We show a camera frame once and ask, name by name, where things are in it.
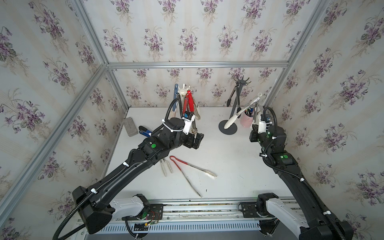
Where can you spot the pink pen cup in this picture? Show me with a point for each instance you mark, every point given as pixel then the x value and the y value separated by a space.
pixel 246 119

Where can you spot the black steel tongs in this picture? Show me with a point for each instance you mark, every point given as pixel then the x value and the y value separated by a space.
pixel 236 105

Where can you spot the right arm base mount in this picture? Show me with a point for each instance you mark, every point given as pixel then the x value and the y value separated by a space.
pixel 267 224

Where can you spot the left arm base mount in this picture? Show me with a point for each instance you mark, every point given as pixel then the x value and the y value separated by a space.
pixel 139 226

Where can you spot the white utensil rack stand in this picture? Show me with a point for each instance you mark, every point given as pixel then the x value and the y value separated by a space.
pixel 182 94

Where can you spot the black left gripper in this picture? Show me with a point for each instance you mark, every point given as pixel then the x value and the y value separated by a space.
pixel 190 143

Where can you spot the red handled tongs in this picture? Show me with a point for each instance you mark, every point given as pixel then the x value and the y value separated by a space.
pixel 192 108
pixel 193 174

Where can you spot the red handled tongs front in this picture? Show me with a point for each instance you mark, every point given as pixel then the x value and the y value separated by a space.
pixel 193 174

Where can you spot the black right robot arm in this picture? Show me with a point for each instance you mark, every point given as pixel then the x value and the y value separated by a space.
pixel 320 222

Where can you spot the steel cream-tipped tongs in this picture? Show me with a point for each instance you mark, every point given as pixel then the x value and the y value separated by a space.
pixel 166 167

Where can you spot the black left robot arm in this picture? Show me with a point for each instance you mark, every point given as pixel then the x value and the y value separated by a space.
pixel 93 210

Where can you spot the blue handled cream tongs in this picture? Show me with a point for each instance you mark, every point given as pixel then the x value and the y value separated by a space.
pixel 176 91

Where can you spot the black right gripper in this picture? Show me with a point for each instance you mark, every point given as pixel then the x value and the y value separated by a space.
pixel 255 134

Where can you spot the grey stone block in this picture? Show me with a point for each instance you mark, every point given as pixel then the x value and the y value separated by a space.
pixel 130 127

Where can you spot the dark grey utensil rack stand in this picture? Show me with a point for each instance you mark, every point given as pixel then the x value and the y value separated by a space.
pixel 233 128

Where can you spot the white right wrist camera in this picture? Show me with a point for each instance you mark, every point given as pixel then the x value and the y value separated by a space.
pixel 264 123

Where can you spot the red steel tongs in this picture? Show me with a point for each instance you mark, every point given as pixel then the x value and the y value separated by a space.
pixel 185 104

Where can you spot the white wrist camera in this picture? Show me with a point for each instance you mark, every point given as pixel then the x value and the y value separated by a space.
pixel 264 123
pixel 188 118

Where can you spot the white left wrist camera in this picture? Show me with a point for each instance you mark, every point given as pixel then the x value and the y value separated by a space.
pixel 188 118

